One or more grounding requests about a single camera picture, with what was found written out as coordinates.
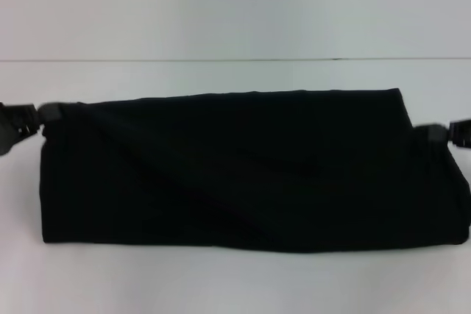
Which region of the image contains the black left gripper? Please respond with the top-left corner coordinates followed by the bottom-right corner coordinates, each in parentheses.
top-left (0, 101), bottom-right (63, 157)

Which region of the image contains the black t-shirt with FREE print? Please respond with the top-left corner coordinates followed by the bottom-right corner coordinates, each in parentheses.
top-left (39, 88), bottom-right (471, 255)

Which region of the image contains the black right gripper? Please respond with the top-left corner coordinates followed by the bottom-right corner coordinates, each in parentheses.
top-left (415, 118), bottom-right (471, 150)

